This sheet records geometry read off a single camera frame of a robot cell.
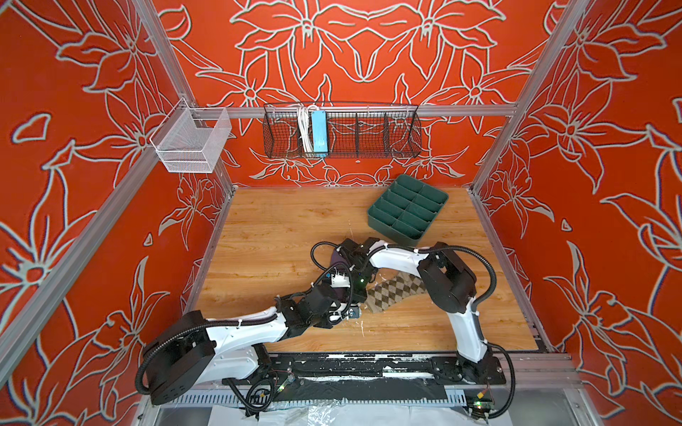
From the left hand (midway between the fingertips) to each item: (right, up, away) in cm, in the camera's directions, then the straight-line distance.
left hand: (336, 298), depth 84 cm
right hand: (+2, -3, +2) cm, 4 cm away
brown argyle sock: (+18, +2, +5) cm, 19 cm away
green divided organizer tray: (+28, +29, +20) cm, 45 cm away
